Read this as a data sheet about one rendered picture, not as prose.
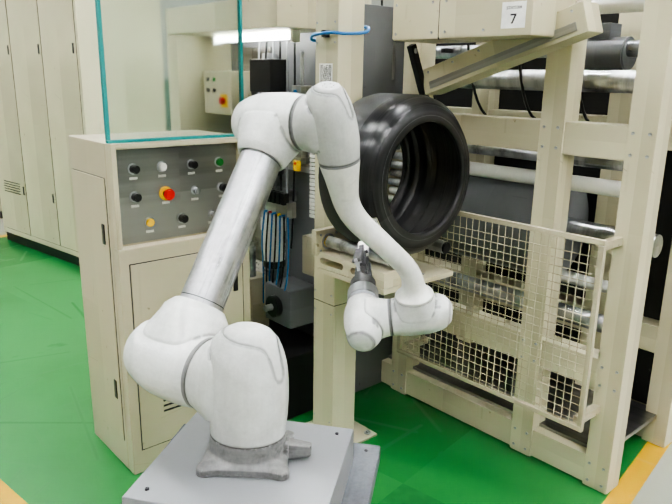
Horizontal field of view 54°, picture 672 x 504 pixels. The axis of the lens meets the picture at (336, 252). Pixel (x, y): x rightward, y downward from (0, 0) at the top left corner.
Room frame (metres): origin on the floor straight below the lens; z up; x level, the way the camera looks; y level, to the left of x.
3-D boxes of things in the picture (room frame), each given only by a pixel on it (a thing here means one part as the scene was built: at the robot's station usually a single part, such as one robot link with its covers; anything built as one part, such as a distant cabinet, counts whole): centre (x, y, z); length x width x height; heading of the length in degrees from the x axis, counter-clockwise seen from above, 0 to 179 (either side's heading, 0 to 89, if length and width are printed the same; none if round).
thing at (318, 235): (2.49, -0.07, 0.90); 0.40 x 0.03 x 0.10; 131
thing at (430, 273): (2.36, -0.18, 0.80); 0.37 x 0.36 x 0.02; 131
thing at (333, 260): (2.27, -0.08, 0.83); 0.36 x 0.09 x 0.06; 41
